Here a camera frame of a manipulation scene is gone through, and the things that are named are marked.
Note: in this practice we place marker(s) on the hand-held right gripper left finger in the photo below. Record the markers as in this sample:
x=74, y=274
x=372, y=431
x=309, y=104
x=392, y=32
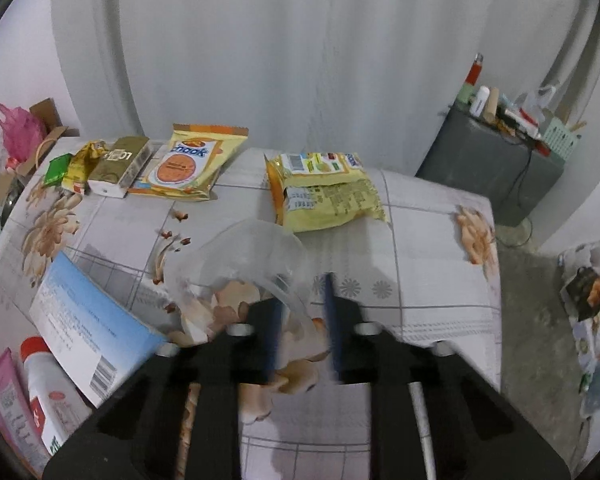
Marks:
x=274, y=345

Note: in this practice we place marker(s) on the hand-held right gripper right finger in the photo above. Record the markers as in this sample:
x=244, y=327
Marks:
x=332, y=330

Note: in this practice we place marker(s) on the clear plastic bag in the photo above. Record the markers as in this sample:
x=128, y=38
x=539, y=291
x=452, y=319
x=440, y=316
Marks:
x=250, y=250

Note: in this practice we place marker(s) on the white tube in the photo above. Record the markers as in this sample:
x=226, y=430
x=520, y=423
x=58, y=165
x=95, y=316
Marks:
x=422, y=420

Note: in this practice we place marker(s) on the yellow noodle packet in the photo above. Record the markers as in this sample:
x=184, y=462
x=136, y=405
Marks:
x=330, y=200

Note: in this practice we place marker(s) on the blue white box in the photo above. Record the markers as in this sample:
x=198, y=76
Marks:
x=80, y=320

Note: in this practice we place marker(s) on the orange snack packet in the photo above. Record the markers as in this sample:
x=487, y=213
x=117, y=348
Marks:
x=185, y=170

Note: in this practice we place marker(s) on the grey cabinet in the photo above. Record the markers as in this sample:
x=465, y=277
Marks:
x=480, y=160

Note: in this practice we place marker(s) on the white bottle with red label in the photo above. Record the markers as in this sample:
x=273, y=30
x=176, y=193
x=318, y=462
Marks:
x=55, y=400

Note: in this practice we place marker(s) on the olive gold box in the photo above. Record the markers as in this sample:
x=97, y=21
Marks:
x=115, y=165

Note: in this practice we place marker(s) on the pile of wrappers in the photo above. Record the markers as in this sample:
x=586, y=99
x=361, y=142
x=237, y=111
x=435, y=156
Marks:
x=587, y=290

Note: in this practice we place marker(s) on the crumpled yellow packet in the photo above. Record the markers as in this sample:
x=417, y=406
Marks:
x=80, y=170

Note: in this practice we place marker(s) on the white curtain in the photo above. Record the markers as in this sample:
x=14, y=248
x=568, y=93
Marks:
x=305, y=60

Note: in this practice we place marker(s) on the pink wipes packet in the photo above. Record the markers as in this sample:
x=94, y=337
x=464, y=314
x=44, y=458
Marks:
x=10, y=410

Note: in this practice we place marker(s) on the small white bottle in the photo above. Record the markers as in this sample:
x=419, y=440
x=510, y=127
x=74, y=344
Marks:
x=480, y=101

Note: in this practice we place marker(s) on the beige tube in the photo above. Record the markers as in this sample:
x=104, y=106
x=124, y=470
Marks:
x=493, y=105

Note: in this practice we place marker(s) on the small green packet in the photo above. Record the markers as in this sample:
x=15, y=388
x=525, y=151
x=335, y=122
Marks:
x=57, y=170

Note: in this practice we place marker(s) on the pale green box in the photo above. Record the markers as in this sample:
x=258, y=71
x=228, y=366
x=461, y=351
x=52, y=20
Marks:
x=560, y=137

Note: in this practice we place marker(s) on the dark round pot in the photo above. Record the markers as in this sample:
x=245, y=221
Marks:
x=10, y=205

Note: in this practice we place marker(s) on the white plastic bag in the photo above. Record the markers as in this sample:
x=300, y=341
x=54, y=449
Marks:
x=542, y=97

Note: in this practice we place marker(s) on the cardboard box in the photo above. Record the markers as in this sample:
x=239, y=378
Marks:
x=45, y=112

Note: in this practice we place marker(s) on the pink plastic bag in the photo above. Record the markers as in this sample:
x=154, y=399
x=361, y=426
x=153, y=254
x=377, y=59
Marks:
x=17, y=132

